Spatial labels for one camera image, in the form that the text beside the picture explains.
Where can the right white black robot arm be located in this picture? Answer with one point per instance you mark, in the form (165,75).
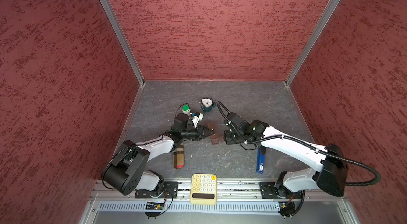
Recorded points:
(325,170)

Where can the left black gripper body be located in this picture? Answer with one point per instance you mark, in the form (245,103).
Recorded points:
(195,134)

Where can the yellow calculator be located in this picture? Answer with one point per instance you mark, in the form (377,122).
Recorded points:
(203,189)

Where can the green cap white pill bottle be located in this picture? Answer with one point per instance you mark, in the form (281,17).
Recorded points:
(186,110)

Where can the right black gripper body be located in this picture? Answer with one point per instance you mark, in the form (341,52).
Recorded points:
(231,137)

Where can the teal kitchen scale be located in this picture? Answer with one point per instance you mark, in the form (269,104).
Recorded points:
(207,104)

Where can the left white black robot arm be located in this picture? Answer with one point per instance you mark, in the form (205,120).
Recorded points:
(126,171)

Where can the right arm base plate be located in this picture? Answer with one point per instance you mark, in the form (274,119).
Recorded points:
(268,190)

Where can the aluminium front rail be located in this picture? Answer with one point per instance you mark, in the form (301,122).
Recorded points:
(227,190)

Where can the white slotted cable duct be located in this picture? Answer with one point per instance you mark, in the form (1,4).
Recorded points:
(183,206)

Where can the plaid glasses case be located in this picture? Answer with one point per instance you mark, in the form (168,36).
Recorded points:
(178,157)

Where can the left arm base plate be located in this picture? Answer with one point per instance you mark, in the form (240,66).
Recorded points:
(165,188)

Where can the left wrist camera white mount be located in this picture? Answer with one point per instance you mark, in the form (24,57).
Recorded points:
(196,118)

